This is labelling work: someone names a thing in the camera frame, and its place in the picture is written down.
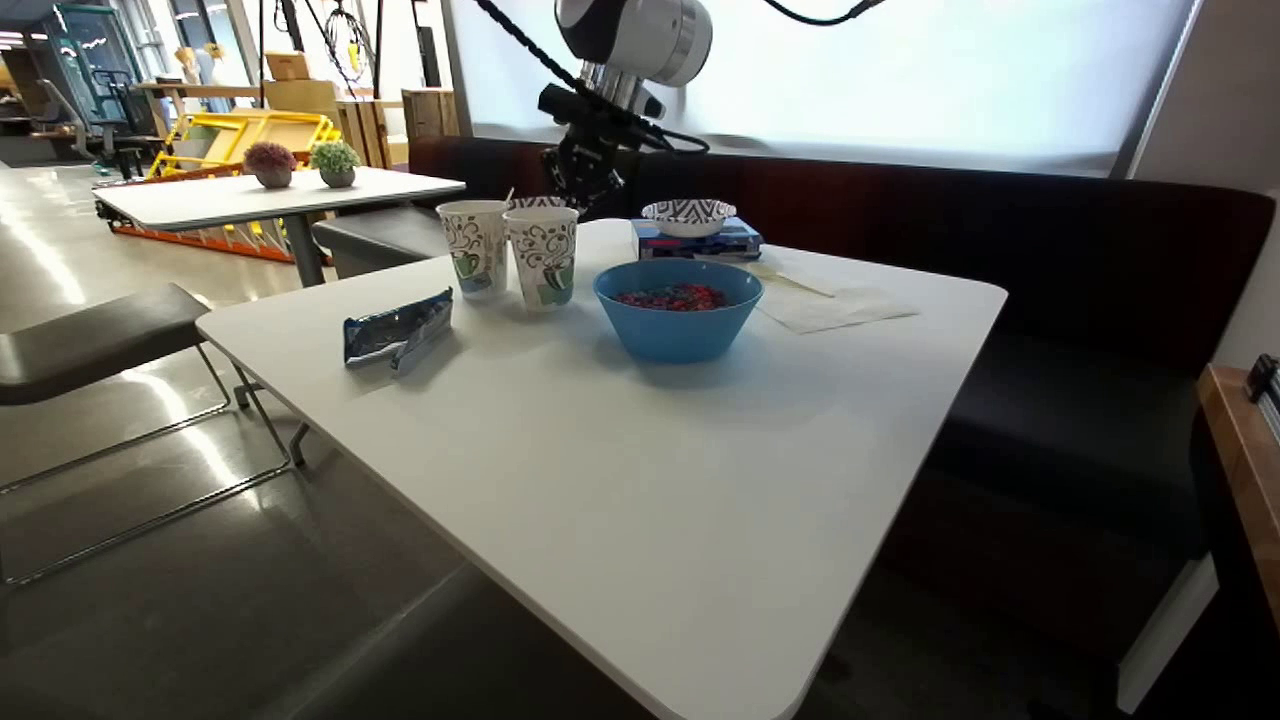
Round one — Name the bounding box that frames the colourful candy pile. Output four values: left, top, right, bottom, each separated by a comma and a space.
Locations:
613, 276, 735, 316

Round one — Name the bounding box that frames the black stool with metal frame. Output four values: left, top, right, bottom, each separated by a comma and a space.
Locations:
0, 283, 311, 593

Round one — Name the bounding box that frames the black looped cable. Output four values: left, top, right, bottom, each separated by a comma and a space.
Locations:
758, 0, 886, 33

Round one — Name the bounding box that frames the yellow metal frame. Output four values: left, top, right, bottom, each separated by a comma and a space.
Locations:
144, 107, 342, 184

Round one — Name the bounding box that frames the blue plastic bowl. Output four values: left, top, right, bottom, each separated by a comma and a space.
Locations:
590, 254, 767, 369

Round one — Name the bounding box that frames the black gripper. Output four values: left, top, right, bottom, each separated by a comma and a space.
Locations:
534, 80, 672, 217

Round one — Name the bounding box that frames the white paper towel sheet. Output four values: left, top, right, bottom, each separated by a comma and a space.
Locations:
755, 254, 925, 334

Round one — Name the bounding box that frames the blue cookie wrapper packet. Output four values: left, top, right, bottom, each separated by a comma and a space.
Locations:
341, 283, 457, 372

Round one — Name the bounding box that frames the frosted window pane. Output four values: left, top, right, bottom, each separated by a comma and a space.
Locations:
443, 0, 1202, 178

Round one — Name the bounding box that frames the blue cookie box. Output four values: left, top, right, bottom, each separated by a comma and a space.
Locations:
631, 217, 767, 266

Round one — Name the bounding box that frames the red potted plant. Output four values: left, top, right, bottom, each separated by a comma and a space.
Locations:
238, 138, 298, 190

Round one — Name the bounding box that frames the white side table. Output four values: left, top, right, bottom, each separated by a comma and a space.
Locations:
91, 165, 472, 286

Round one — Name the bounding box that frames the patterned paper cup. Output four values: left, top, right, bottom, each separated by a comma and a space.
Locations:
508, 200, 584, 311
430, 194, 514, 299

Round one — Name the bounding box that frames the wooden counter edge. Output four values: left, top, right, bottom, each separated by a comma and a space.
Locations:
1190, 363, 1280, 631

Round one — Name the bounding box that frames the wooden crate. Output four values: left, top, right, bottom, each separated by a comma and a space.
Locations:
335, 82, 464, 175

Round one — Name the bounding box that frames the cardboard box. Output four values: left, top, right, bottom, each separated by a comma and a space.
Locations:
260, 46, 342, 129

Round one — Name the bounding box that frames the green potted plant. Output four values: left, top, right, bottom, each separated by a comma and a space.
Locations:
308, 138, 365, 190

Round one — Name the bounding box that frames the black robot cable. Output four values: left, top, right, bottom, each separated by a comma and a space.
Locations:
472, 0, 712, 156

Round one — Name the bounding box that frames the dark upholstered booth bench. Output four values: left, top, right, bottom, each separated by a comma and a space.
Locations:
311, 131, 1275, 711

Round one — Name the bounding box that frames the blue white patterned paper bowl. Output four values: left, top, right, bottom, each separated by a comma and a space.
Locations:
640, 194, 739, 243

